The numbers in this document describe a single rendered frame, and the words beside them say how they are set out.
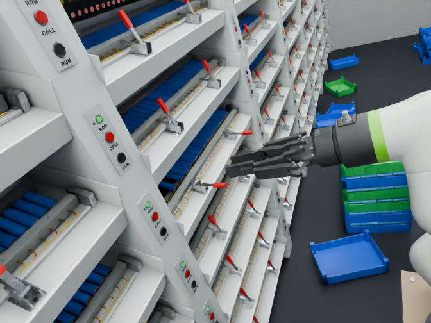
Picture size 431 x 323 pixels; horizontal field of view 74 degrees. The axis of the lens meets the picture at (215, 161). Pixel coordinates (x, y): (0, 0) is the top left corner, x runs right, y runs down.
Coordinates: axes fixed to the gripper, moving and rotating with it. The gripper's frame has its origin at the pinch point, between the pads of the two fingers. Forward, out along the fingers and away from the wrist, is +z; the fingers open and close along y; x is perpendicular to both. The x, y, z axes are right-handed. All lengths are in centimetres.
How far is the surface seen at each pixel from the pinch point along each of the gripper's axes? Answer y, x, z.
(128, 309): 31.3, 7.2, 18.5
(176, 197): 3.8, 3.5, 20.0
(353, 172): -68, 59, -9
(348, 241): -61, 98, 2
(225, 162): -16.9, 8.6, 15.6
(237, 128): -36.7, 7.5, 17.3
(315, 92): -235, 81, 29
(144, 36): -10.5, -32.6, 13.7
